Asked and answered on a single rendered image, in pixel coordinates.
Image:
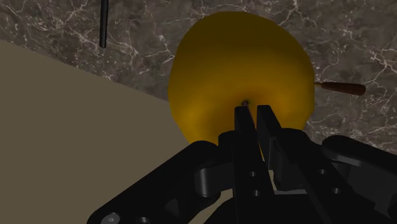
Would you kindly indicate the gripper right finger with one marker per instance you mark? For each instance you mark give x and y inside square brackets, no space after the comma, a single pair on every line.
[310,161]

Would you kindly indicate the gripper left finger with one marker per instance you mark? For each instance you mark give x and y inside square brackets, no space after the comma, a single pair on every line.
[245,155]

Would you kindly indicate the yellow apple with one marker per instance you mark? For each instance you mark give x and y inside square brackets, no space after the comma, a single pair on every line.
[235,68]

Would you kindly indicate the black rod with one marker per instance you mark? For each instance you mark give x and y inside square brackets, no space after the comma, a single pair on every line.
[103,23]

